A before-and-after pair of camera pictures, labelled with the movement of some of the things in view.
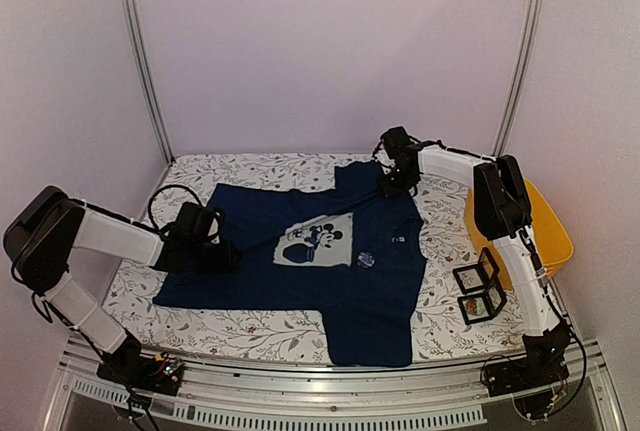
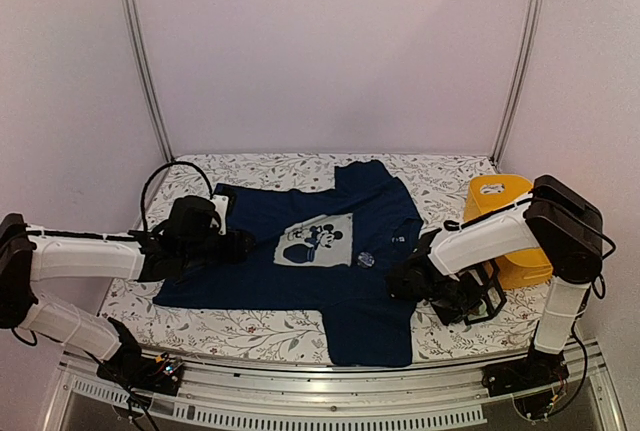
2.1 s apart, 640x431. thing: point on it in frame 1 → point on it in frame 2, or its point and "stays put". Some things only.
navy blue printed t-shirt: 352,249 stays put
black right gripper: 390,191 → 476,293
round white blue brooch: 365,260 stays put
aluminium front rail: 332,395 stays put
